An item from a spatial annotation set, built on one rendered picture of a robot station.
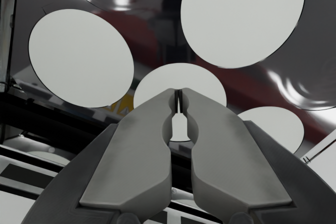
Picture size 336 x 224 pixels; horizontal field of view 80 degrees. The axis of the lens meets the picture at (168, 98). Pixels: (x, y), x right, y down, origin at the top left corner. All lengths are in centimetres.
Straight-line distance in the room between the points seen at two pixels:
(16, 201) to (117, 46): 16
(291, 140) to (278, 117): 4
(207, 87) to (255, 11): 8
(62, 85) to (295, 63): 23
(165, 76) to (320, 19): 14
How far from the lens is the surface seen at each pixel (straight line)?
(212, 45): 20
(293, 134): 28
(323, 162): 48
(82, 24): 20
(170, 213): 27
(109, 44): 20
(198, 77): 21
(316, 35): 23
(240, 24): 20
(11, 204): 24
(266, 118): 25
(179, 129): 24
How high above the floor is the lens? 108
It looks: 59 degrees down
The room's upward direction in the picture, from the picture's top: 177 degrees counter-clockwise
